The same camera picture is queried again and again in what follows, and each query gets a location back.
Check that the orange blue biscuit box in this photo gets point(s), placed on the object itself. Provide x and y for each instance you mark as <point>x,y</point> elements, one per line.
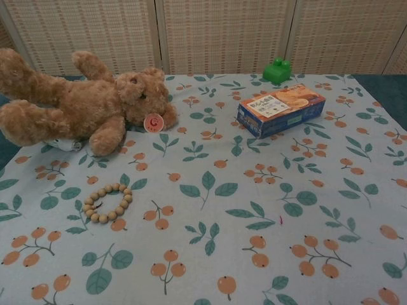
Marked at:
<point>280,108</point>

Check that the floral leaf print tablecloth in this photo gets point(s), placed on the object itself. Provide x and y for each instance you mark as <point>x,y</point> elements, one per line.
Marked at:
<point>203,254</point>

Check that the green plastic toy block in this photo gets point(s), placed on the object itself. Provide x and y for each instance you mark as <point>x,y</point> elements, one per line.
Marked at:
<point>275,74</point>

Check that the woven bamboo folding screen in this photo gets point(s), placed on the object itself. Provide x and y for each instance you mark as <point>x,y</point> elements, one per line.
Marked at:
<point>222,31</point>

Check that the brown plush teddy bear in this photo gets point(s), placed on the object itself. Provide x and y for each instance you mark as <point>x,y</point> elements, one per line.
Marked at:
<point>89,101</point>

